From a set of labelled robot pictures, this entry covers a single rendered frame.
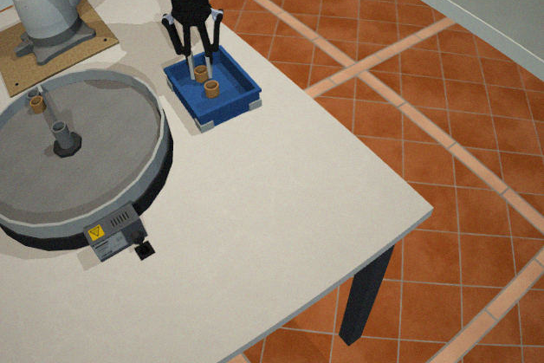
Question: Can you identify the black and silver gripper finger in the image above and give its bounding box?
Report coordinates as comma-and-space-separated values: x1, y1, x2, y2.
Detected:
194, 9, 223, 78
161, 13, 195, 80

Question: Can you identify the grey metal ring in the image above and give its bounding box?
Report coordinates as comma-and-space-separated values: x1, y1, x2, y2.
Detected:
27, 88, 40, 101
57, 132, 74, 149
51, 120, 70, 141

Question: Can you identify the bronze bushing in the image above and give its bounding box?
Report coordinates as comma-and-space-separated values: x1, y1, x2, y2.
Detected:
204, 81, 220, 99
194, 65, 210, 83
29, 96, 47, 114

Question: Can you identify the blue crate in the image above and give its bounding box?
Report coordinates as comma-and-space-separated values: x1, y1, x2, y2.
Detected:
163, 45, 262, 133

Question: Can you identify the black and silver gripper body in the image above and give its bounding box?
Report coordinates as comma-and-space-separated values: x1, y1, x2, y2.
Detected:
171, 0, 212, 28

